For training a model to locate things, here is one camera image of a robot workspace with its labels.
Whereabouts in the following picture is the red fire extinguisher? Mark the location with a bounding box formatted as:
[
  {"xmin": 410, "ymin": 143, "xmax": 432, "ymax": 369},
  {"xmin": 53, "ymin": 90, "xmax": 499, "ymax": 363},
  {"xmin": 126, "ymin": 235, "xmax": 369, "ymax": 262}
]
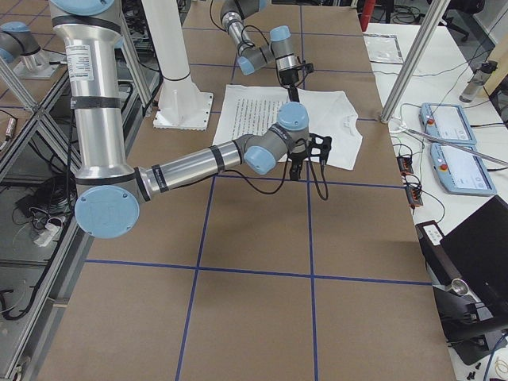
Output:
[{"xmin": 360, "ymin": 0, "xmax": 376, "ymax": 32}]

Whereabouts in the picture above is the black laptop computer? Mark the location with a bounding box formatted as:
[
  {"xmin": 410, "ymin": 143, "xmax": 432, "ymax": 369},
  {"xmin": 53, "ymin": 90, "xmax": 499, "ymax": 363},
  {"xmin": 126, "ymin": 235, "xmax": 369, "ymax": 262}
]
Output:
[{"xmin": 441, "ymin": 195, "xmax": 507, "ymax": 315}]

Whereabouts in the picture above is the aluminium frame post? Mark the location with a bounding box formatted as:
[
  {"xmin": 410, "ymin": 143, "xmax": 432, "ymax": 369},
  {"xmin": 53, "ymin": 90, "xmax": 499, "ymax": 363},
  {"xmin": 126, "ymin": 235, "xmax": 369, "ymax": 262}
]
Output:
[{"xmin": 380, "ymin": 0, "xmax": 450, "ymax": 124}]

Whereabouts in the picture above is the lower red-black connector board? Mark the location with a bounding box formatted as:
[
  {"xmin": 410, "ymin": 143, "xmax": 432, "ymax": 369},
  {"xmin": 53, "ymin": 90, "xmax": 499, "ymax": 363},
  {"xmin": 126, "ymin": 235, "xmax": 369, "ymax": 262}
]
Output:
[{"xmin": 405, "ymin": 186, "xmax": 423, "ymax": 210}]

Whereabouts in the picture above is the black box with white label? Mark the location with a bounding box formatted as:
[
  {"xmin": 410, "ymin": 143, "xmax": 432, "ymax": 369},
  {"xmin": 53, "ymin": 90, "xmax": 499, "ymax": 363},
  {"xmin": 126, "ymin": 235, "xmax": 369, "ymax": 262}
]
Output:
[{"xmin": 415, "ymin": 220, "xmax": 461, "ymax": 286}]

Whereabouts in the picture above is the plastic sleeve document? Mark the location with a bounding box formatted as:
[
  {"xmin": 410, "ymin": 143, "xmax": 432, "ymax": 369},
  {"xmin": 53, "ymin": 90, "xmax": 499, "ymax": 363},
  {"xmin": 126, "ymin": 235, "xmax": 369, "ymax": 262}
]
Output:
[{"xmin": 364, "ymin": 33, "xmax": 404, "ymax": 64}]

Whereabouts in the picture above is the clear water bottle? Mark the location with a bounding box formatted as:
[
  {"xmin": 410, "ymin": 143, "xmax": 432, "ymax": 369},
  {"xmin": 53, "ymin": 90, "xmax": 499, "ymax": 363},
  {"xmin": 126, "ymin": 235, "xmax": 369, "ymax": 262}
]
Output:
[{"xmin": 459, "ymin": 60, "xmax": 498, "ymax": 103}]

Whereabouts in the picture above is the blue teach pendant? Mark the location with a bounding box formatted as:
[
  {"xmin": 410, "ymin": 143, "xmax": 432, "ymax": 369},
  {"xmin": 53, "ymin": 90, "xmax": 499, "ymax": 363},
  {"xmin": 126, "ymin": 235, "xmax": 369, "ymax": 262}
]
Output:
[
  {"xmin": 430, "ymin": 143, "xmax": 497, "ymax": 196},
  {"xmin": 420, "ymin": 102, "xmax": 477, "ymax": 145}
]

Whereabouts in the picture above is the far blue teach pendant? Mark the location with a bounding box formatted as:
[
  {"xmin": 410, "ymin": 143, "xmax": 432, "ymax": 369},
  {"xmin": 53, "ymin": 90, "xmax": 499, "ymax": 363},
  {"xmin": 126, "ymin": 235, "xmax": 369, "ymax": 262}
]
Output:
[{"xmin": 420, "ymin": 102, "xmax": 477, "ymax": 145}]

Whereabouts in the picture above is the white power strip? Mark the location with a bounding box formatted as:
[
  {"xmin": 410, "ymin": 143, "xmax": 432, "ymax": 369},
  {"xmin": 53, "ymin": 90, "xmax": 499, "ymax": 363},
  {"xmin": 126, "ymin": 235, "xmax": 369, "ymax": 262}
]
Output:
[{"xmin": 34, "ymin": 222, "xmax": 60, "ymax": 247}]

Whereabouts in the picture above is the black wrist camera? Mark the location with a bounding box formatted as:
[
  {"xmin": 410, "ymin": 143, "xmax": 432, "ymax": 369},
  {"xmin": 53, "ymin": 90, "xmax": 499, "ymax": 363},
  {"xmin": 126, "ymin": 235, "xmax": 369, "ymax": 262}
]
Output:
[
  {"xmin": 298, "ymin": 61, "xmax": 314, "ymax": 76},
  {"xmin": 308, "ymin": 133, "xmax": 333, "ymax": 168}
]

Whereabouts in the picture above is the red-black connector board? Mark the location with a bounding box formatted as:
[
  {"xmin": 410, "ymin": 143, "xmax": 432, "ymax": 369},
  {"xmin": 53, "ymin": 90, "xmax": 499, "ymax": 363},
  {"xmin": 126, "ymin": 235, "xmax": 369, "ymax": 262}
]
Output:
[
  {"xmin": 397, "ymin": 156, "xmax": 414, "ymax": 175},
  {"xmin": 405, "ymin": 186, "xmax": 423, "ymax": 210}
]

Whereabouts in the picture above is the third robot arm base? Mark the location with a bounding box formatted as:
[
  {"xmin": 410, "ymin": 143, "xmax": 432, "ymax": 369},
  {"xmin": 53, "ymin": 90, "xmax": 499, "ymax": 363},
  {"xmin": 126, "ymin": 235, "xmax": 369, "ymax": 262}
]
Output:
[{"xmin": 1, "ymin": 21, "xmax": 60, "ymax": 79}]

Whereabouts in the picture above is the white pillar with base plate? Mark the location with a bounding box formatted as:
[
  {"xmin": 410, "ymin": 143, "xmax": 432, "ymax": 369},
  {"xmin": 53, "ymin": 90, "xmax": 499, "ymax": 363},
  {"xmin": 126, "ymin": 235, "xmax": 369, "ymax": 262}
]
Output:
[{"xmin": 144, "ymin": 1, "xmax": 214, "ymax": 130}]

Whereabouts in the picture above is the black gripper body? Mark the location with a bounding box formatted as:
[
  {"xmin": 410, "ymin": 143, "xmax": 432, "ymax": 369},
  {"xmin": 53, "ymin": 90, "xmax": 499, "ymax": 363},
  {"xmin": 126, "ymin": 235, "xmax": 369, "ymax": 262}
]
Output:
[
  {"xmin": 277, "ymin": 66, "xmax": 304, "ymax": 87},
  {"xmin": 289, "ymin": 150, "xmax": 307, "ymax": 171}
]

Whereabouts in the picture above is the upper red-black connector board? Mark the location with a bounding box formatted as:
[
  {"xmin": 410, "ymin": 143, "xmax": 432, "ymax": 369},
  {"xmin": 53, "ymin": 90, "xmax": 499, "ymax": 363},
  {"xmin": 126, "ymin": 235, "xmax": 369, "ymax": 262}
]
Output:
[{"xmin": 397, "ymin": 156, "xmax": 414, "ymax": 175}]

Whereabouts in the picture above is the black camera stand mount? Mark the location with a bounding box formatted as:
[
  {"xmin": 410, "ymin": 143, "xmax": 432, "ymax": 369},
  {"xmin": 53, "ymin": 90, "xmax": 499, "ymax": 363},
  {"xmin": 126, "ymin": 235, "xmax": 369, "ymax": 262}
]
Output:
[{"xmin": 433, "ymin": 279, "xmax": 507, "ymax": 365}]

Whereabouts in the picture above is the white long-sleeve printed shirt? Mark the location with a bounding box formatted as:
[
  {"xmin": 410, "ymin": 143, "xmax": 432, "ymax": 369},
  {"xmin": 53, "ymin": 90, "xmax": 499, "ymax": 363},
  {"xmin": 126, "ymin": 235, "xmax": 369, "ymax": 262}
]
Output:
[{"xmin": 212, "ymin": 83, "xmax": 364, "ymax": 171}]

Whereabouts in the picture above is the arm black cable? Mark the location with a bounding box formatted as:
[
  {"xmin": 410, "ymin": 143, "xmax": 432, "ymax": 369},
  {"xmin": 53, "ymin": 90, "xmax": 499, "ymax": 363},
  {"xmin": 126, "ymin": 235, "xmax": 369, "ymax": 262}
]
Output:
[
  {"xmin": 209, "ymin": 0, "xmax": 275, "ymax": 52},
  {"xmin": 221, "ymin": 158, "xmax": 329, "ymax": 201}
]

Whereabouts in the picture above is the near blue teach pendant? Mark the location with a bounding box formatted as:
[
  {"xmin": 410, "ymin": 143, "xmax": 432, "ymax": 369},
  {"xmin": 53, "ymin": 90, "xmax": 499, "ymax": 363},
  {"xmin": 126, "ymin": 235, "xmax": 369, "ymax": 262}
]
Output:
[{"xmin": 430, "ymin": 143, "xmax": 497, "ymax": 196}]

